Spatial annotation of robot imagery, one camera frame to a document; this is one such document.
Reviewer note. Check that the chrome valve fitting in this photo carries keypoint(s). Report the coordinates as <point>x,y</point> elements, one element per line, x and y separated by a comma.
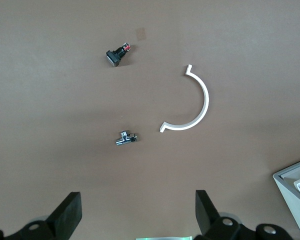
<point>123,139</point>

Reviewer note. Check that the white drawer cabinet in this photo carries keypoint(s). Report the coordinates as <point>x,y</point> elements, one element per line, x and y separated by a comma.
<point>292,205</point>

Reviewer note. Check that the black square push button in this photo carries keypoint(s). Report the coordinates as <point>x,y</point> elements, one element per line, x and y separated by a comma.
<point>113,57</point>

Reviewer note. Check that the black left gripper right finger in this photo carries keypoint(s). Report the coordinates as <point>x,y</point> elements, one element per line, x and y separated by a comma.
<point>205,212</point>

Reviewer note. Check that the white semicircular bracket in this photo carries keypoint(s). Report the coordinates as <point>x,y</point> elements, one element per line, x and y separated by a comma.
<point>205,100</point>

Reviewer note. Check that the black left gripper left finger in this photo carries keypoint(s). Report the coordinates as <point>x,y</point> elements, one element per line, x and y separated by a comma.
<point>65,212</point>

